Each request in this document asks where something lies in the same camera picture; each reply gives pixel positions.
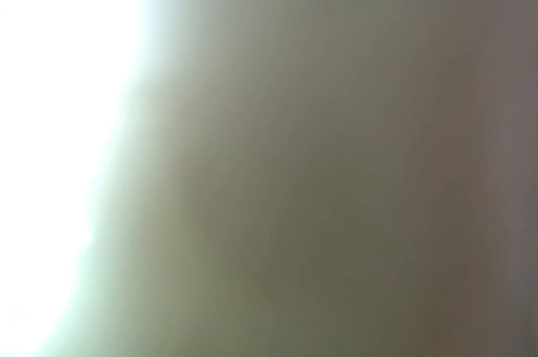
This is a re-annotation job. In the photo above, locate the black white astronaut suitcase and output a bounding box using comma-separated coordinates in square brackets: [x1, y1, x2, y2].
[0, 0, 538, 357]

